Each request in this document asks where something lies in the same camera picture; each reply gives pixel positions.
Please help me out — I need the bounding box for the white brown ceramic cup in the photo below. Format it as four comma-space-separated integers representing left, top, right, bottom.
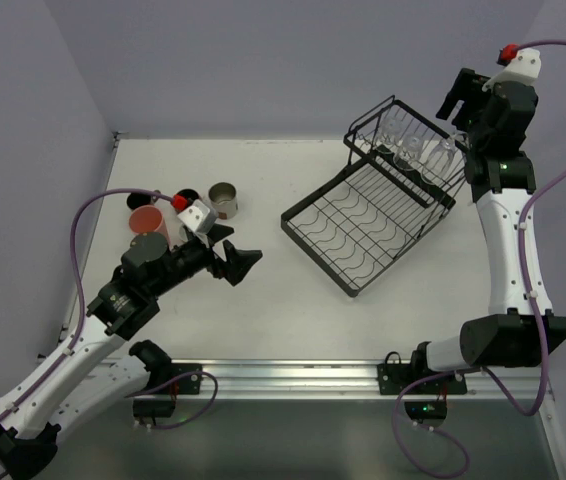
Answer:
208, 182, 238, 220

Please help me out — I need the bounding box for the orange ceramic mug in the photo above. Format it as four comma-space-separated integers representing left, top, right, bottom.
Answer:
177, 188, 200, 201

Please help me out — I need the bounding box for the clear wine glass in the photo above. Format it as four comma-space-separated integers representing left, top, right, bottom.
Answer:
376, 114, 404, 153
394, 134, 424, 171
420, 132, 465, 186

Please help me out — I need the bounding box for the pink tall tumbler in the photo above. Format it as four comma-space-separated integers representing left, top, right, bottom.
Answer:
128, 205, 172, 246

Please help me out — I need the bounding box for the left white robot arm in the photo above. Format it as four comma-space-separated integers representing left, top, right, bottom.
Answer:
0, 225, 263, 479

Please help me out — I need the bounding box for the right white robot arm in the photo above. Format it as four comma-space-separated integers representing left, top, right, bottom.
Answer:
411, 68, 566, 372

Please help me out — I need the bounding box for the left black controller box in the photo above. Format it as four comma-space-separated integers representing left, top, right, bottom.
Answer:
132, 399, 175, 424

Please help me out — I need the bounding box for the black controller box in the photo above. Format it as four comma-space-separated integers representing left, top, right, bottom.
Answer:
404, 400, 448, 424
132, 399, 175, 424

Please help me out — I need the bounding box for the right black controller box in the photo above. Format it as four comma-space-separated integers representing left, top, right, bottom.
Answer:
404, 400, 448, 424

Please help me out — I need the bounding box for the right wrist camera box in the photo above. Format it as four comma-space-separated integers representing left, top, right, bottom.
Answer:
482, 44, 541, 92

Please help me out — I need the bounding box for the black wire dish rack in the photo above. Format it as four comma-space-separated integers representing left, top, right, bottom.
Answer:
280, 96, 466, 298

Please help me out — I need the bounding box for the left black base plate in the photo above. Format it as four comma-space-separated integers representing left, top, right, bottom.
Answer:
127, 363, 203, 398

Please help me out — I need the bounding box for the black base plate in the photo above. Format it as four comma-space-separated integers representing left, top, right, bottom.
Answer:
127, 363, 203, 398
376, 363, 468, 396

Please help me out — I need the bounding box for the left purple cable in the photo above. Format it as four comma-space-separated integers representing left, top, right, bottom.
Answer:
0, 188, 219, 480

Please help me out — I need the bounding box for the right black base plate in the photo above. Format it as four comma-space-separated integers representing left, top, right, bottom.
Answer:
376, 363, 468, 396

